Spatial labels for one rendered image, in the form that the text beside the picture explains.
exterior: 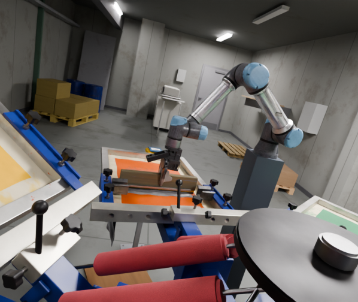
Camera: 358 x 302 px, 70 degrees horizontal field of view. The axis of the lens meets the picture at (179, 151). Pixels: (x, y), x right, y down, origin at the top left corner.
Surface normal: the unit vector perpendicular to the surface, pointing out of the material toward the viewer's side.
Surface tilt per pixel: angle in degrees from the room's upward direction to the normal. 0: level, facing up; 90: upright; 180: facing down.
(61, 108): 90
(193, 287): 40
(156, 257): 67
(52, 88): 90
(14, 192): 32
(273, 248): 0
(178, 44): 90
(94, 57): 80
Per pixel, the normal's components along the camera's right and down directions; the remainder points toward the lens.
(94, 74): 0.13, 0.12
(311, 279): 0.22, -0.94
